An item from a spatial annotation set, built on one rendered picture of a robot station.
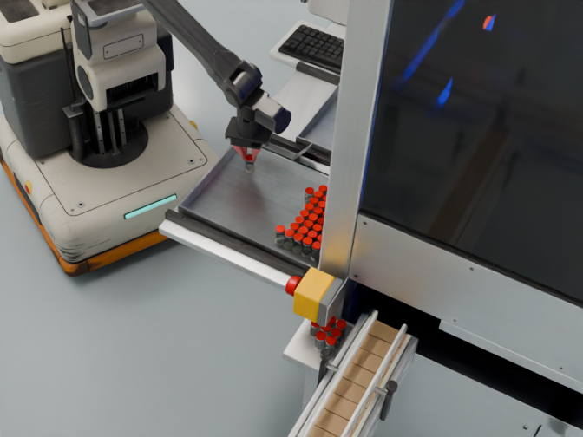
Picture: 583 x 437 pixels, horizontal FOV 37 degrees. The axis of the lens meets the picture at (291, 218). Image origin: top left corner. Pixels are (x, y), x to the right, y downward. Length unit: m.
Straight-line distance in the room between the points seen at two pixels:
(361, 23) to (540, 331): 0.64
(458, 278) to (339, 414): 0.33
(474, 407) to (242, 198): 0.69
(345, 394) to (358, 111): 0.55
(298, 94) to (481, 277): 0.92
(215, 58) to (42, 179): 1.27
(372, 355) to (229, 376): 1.11
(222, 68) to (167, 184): 1.12
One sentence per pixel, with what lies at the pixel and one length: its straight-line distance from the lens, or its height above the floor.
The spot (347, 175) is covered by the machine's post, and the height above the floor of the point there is 1.29.
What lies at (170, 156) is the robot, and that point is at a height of 0.28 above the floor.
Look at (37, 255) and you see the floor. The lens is 3.11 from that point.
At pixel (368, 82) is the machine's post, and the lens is 1.36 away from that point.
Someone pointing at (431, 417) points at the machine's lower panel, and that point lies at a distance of 1.95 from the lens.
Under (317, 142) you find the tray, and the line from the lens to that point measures 2.15.
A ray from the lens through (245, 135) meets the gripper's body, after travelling 1.95.
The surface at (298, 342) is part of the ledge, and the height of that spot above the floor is 0.88.
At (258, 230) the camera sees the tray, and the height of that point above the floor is 0.88.
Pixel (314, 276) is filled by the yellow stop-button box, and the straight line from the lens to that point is 1.68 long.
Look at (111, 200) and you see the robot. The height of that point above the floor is 0.28.
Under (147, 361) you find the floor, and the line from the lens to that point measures 2.79.
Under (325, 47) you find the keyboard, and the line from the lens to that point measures 2.54.
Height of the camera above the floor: 2.35
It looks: 48 degrees down
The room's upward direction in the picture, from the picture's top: 4 degrees clockwise
